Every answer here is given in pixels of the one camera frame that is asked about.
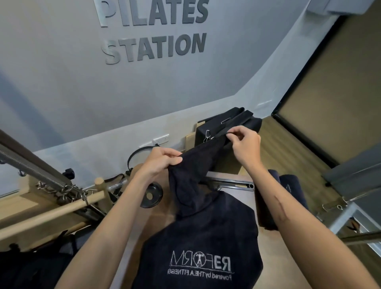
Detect person's right forearm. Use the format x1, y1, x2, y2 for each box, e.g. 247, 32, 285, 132
247, 164, 381, 289

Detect white wall socket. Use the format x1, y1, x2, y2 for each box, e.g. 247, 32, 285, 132
152, 134, 171, 146

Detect black printed backpack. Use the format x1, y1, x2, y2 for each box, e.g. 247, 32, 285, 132
0, 233, 79, 289

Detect black exercise ring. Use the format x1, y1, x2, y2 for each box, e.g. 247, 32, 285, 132
127, 144, 159, 174

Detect person's right hand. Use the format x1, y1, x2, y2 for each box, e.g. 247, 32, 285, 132
225, 125, 263, 171

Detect person's left forearm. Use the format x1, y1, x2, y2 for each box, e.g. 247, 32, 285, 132
54, 174, 150, 289

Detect dark navy towel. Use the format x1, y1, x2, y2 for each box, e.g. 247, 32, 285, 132
254, 169, 283, 231
279, 174, 309, 211
131, 135, 265, 289

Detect grey wall cabinet box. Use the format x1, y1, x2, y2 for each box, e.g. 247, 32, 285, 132
306, 0, 376, 16

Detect black strap with metal clips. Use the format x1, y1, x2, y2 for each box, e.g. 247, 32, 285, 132
203, 107, 254, 144

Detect brown blind with black frame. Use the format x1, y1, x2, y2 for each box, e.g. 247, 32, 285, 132
271, 14, 381, 168

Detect black padded box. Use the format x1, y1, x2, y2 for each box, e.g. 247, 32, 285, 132
194, 107, 264, 175

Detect brown wooden side table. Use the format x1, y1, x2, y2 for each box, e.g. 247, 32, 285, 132
117, 164, 312, 289

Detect grey wall letters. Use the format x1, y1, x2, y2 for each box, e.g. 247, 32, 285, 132
93, 0, 210, 66

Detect chrome tower pole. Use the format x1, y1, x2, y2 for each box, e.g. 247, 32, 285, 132
0, 129, 105, 222

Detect person's left hand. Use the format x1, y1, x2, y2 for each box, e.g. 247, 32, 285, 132
134, 146, 184, 183

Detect silver metal frame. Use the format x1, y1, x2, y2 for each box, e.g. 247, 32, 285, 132
315, 196, 381, 257

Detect chrome frame pole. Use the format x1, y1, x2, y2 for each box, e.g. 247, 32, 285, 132
341, 231, 381, 246

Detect grey panel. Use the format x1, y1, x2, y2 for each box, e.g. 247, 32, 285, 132
322, 142, 381, 204

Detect wooden tower frame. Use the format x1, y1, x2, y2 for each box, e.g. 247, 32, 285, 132
0, 175, 114, 239

